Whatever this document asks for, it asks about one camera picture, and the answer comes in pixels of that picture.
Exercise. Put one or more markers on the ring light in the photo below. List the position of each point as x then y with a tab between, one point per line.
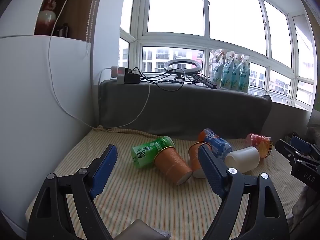
183	66

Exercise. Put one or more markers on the red white vase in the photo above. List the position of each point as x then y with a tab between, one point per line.
46	18

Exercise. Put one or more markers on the white plastic cup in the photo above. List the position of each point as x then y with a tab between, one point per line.
243	160

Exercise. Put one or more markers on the white window frame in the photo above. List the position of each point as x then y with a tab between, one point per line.
275	34

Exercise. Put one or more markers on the white power strip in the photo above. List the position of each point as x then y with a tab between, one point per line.
119	73

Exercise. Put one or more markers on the grey pouch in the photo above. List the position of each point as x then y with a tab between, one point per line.
140	231

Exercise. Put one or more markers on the black power adapter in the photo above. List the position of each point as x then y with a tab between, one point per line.
131	78

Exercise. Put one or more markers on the orange paper cup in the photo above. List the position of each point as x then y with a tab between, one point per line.
172	165
194	161

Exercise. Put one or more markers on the grey sofa back cushion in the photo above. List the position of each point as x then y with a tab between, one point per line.
181	112

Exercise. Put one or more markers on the white cabinet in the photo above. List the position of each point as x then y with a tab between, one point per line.
48	100

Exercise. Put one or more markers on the striped yellow towel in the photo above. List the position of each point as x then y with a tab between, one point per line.
186	211

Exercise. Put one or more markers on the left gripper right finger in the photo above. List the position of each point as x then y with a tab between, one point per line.
264	218

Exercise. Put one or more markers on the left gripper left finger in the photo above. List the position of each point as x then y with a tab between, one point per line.
50	217

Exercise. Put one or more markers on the blue drink bottle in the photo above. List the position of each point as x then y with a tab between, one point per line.
220	147

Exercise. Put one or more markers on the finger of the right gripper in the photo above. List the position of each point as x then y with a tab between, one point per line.
289	152
305	148

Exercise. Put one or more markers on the green tea bottle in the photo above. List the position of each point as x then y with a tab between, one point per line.
143	155

